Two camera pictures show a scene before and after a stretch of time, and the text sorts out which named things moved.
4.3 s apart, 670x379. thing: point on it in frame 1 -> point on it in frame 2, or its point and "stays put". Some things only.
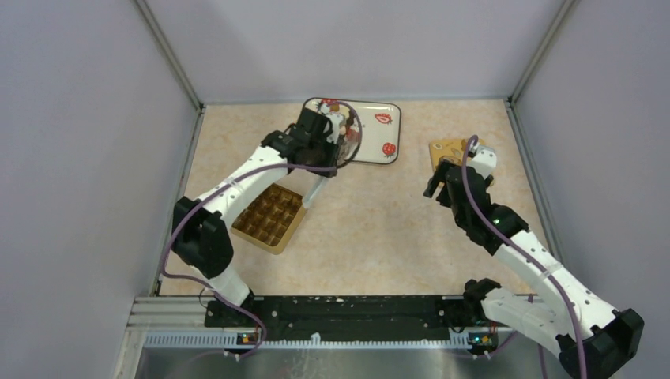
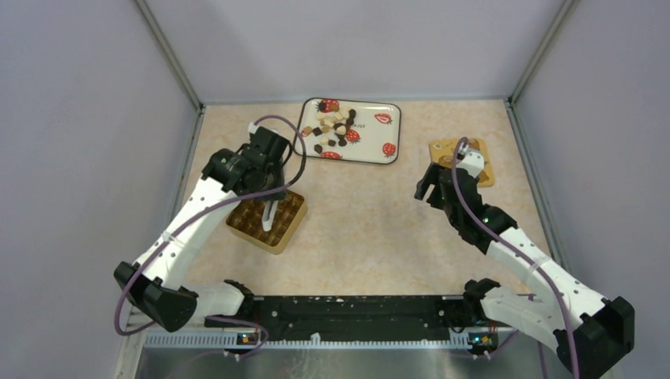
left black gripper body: [323, 151] -> [275, 174]
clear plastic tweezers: [314, 191] -> [267, 221]
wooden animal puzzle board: [448, 149] stays put
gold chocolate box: [271, 219] stays put
